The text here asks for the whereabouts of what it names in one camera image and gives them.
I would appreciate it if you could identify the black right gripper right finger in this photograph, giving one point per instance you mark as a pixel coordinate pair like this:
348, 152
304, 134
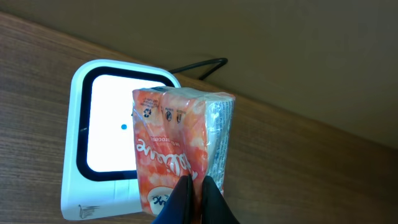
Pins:
215, 210

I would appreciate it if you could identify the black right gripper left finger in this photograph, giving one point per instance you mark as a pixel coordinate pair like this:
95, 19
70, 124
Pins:
179, 207

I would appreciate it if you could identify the red small carton box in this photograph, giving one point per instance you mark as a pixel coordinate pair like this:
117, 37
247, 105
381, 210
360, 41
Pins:
177, 132

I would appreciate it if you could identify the white barcode scanner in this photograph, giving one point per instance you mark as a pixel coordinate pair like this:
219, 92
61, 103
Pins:
99, 169

